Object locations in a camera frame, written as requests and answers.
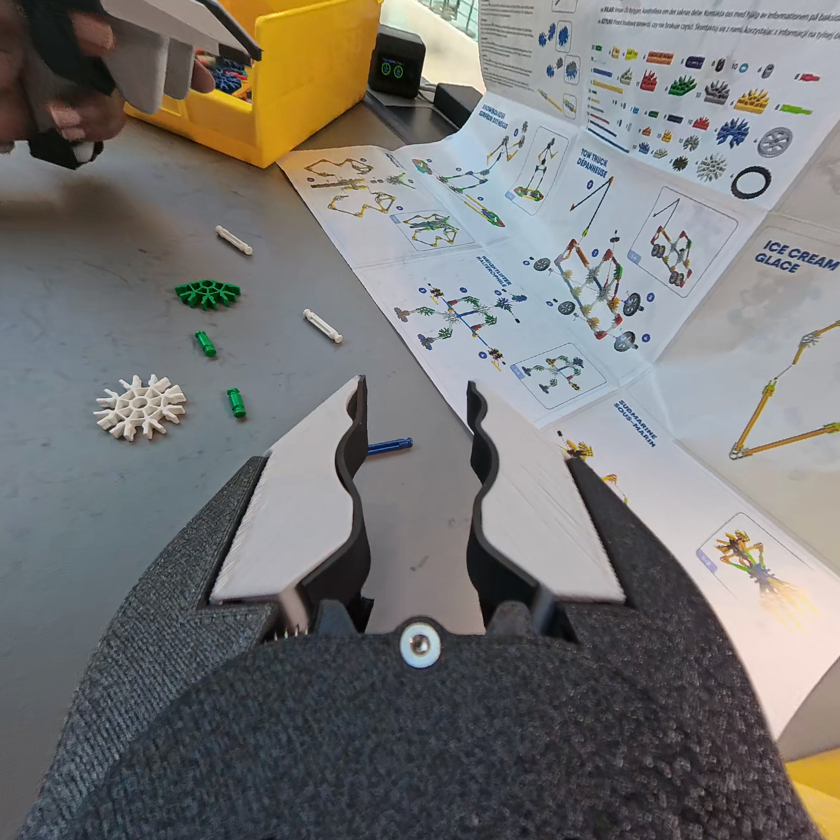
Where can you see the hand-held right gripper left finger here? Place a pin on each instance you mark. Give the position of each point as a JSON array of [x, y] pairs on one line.
[[289, 525]]

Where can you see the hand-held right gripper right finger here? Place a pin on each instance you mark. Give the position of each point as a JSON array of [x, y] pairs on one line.
[[545, 525]]

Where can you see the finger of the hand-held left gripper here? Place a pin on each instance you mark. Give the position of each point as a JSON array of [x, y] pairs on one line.
[[230, 29], [158, 20]]

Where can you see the yellow bin with toy pieces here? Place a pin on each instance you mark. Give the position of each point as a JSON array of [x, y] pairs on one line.
[[315, 53]]

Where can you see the blue toy rod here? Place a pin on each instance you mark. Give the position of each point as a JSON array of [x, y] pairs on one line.
[[389, 446]]

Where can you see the white snowflake toy connector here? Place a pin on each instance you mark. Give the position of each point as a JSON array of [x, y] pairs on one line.
[[139, 407]]

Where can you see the short green toy rod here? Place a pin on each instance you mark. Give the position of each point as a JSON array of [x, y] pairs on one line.
[[205, 344], [236, 402]]

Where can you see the short white toy rod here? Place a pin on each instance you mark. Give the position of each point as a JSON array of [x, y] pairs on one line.
[[234, 239], [323, 326]]

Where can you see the green toy connector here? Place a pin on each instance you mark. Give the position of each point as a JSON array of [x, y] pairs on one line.
[[208, 292]]

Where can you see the grey desk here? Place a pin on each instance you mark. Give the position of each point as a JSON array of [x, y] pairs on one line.
[[79, 551]]

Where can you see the person's left hand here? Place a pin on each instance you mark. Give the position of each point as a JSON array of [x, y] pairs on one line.
[[26, 92]]

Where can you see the pile of colourful toy pieces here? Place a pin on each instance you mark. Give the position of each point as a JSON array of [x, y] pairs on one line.
[[230, 72]]

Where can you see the black box device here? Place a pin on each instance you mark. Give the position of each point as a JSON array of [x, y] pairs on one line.
[[397, 63]]

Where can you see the toy instruction poster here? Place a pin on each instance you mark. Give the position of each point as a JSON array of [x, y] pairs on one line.
[[709, 433]]

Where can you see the black flat device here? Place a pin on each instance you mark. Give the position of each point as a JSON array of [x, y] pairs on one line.
[[453, 105]]

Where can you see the stacked yellow storage bins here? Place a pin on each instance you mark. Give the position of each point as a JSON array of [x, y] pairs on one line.
[[820, 814]]

